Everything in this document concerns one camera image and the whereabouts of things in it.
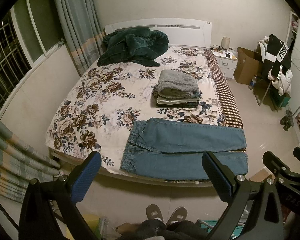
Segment stack of folded clothes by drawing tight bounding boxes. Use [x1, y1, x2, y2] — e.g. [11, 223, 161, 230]
[157, 96, 201, 108]

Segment window with metal grille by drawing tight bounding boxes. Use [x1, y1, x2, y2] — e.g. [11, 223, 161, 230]
[0, 0, 64, 114]

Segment green striped curtain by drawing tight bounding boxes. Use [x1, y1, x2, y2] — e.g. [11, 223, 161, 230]
[55, 0, 105, 75]
[0, 121, 61, 203]

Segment white nightstand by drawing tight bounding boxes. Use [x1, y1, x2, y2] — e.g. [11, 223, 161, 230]
[210, 46, 238, 80]

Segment black white jacket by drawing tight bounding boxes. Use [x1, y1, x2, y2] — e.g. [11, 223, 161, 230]
[261, 34, 292, 79]

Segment floral bed sheet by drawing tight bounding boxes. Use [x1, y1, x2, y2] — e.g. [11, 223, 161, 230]
[46, 46, 243, 181]

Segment green striped near curtain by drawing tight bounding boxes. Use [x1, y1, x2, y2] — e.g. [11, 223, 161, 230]
[0, 121, 61, 203]

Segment brown cardboard box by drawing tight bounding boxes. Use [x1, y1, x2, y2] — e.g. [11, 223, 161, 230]
[234, 47, 262, 85]

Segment dark slippers on floor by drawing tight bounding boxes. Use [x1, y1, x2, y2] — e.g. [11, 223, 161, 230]
[280, 110, 294, 131]

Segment blue denim jeans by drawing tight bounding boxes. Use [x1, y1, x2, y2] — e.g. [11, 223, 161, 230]
[121, 118, 248, 180]

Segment plastic water bottle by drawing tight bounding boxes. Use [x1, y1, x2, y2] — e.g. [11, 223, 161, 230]
[248, 79, 255, 90]

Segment dark green velvet blanket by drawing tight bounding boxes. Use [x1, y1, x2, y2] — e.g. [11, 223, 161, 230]
[97, 27, 169, 67]

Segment white bed headboard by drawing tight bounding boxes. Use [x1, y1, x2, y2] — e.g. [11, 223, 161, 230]
[105, 18, 212, 48]

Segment beige cylinder lamp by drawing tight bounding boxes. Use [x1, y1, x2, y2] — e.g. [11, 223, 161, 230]
[221, 36, 230, 50]

